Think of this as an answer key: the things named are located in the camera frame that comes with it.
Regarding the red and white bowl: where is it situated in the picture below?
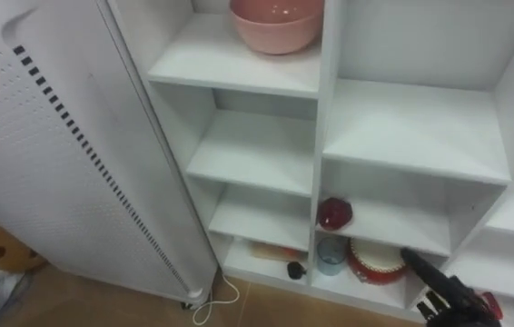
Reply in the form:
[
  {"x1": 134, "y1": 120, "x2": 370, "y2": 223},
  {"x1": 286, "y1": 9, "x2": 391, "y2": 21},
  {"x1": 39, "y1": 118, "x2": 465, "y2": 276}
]
[{"x1": 345, "y1": 236, "x2": 409, "y2": 286}]

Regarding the dark red fruit soft toy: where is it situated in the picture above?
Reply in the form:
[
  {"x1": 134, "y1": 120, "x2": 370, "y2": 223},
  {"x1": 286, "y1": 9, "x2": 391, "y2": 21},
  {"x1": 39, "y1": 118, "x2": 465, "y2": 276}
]
[{"x1": 316, "y1": 196, "x2": 354, "y2": 232}]

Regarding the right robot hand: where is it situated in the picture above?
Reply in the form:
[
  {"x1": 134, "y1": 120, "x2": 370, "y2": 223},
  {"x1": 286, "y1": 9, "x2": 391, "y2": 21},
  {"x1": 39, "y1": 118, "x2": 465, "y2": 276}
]
[{"x1": 400, "y1": 247, "x2": 503, "y2": 327}]

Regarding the white perforated air purifier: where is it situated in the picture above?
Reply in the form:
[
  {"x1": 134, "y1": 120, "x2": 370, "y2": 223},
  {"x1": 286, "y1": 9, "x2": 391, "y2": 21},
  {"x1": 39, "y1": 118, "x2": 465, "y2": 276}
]
[{"x1": 0, "y1": 0, "x2": 220, "y2": 310}]

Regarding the white power cable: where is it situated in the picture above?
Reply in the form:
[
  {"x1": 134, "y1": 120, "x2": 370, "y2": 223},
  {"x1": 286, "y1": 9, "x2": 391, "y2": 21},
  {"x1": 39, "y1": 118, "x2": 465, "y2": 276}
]
[{"x1": 192, "y1": 272, "x2": 242, "y2": 327}]

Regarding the brown spotted soft toy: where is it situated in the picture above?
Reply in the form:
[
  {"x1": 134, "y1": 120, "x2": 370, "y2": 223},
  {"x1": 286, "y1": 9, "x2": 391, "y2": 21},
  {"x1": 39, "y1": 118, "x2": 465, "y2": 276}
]
[{"x1": 0, "y1": 220, "x2": 47, "y2": 273}]

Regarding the small black thing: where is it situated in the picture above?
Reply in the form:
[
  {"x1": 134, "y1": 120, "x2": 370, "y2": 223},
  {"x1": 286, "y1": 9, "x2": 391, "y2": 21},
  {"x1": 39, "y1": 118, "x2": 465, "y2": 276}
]
[{"x1": 286, "y1": 261, "x2": 308, "y2": 281}]

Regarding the pink bowl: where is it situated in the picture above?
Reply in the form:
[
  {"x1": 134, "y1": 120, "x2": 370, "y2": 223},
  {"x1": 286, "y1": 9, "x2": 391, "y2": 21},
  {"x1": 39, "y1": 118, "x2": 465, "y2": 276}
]
[{"x1": 228, "y1": 0, "x2": 325, "y2": 56}]

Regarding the small red thing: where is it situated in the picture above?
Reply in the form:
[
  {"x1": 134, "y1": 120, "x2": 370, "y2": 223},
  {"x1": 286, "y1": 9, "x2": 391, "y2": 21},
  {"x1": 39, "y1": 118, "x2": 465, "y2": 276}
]
[{"x1": 481, "y1": 292, "x2": 504, "y2": 322}]

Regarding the white shelf unit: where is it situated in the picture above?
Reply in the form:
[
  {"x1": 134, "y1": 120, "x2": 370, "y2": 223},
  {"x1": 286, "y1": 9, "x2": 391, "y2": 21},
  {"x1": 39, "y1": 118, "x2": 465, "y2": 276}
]
[{"x1": 106, "y1": 0, "x2": 514, "y2": 327}]

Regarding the blue glass cup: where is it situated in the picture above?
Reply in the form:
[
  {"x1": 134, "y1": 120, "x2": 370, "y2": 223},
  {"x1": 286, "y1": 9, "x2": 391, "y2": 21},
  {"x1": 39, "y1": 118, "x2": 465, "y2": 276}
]
[{"x1": 315, "y1": 235, "x2": 348, "y2": 277}]

